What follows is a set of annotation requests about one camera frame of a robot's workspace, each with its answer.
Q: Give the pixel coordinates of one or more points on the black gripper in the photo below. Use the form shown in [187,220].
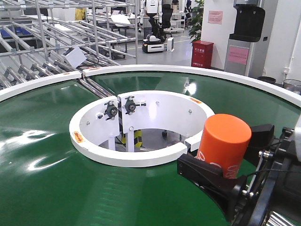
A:
[273,197]

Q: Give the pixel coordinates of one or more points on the orange cylindrical capacitor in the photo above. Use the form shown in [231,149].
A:
[224,142]

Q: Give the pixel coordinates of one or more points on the white outer conveyor rim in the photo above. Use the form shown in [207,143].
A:
[164,70]

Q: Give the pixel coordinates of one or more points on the black water dispenser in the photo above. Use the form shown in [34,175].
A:
[247,30]

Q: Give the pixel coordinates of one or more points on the red fire extinguisher box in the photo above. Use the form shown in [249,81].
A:
[202,54]

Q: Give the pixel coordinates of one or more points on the potted green plant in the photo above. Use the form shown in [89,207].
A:
[196,21]

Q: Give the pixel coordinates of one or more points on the white humanoid robot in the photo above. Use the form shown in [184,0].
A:
[159,13]

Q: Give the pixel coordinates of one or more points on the steel roller rack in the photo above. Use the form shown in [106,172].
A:
[57,35]

